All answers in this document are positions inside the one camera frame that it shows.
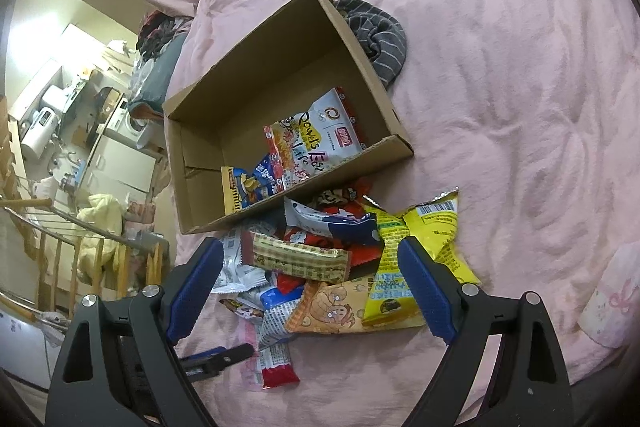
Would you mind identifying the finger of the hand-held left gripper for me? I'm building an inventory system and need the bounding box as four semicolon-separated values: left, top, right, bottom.
177;343;255;380

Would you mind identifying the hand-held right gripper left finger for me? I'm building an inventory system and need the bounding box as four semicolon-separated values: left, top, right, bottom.
45;237;226;427

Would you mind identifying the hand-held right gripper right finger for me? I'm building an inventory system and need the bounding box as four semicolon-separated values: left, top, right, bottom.
397;236;573;427

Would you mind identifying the pile of mixed snacks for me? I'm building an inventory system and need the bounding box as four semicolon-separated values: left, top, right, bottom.
210;177;386;390

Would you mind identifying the red-end stick packet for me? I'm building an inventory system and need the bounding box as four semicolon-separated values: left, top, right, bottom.
255;339;301;390

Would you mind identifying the yellow snack bag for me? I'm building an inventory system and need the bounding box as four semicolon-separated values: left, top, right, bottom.
361;188;482;329

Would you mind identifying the blue cartoon snack packet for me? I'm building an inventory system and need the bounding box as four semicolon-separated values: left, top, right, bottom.
221;154;288;216

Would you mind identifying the blue white snack bag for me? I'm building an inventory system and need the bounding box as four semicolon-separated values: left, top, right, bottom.
284;197;378;253

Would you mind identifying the white red-label snack bag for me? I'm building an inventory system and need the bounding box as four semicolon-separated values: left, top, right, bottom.
263;87;369;192

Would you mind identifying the cardboard box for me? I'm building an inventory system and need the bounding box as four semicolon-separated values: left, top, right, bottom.
162;0;416;235

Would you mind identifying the pale yellow plush blanket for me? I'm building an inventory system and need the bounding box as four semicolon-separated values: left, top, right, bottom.
75;193;126;283

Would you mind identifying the white cabinet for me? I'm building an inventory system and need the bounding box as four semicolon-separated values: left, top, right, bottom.
82;137;158;208

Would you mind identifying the white storage unit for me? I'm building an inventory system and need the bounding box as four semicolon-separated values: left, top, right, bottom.
0;307;66;388

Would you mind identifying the pink patterned pillow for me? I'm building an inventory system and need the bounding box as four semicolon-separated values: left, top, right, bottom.
580;242;636;348

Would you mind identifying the wooden drying rack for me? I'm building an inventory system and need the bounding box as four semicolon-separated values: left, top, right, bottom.
0;199;168;308

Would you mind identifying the white kitchen appliance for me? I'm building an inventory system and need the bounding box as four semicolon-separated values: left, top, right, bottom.
19;107;63;158

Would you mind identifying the pink blanket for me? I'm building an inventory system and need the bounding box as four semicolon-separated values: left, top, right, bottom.
47;0;636;413

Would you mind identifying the dark clothes heap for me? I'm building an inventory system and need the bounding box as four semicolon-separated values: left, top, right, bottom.
136;9;193;58

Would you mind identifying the grey striped cloth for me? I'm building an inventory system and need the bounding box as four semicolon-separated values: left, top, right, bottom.
336;0;408;90

